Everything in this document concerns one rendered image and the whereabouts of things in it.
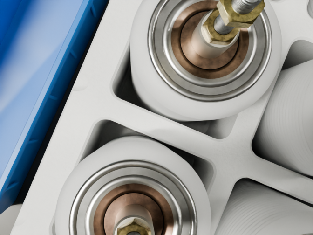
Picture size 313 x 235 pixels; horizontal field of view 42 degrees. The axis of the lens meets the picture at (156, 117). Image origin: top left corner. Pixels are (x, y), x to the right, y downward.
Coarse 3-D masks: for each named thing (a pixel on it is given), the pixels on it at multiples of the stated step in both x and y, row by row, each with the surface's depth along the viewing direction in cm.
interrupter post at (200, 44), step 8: (208, 16) 22; (200, 24) 22; (200, 32) 22; (192, 40) 24; (200, 40) 22; (232, 40) 22; (200, 48) 23; (208, 48) 22; (216, 48) 22; (224, 48) 22; (208, 56) 24; (216, 56) 24
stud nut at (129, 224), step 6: (126, 222) 21; (132, 222) 20; (138, 222) 21; (120, 228) 21; (126, 228) 20; (132, 228) 20; (138, 228) 20; (144, 228) 20; (120, 234) 20; (126, 234) 20; (144, 234) 20; (150, 234) 20
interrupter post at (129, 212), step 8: (128, 208) 23; (136, 208) 23; (144, 208) 24; (120, 216) 22; (128, 216) 21; (136, 216) 21; (144, 216) 22; (120, 224) 21; (152, 224) 22; (152, 232) 21
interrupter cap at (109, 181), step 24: (120, 168) 24; (144, 168) 24; (96, 192) 24; (120, 192) 24; (144, 192) 24; (168, 192) 24; (72, 216) 24; (96, 216) 24; (168, 216) 24; (192, 216) 24
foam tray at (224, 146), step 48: (288, 0) 32; (96, 48) 31; (288, 48) 32; (96, 96) 31; (48, 144) 31; (96, 144) 42; (192, 144) 32; (240, 144) 32; (48, 192) 31; (288, 192) 32
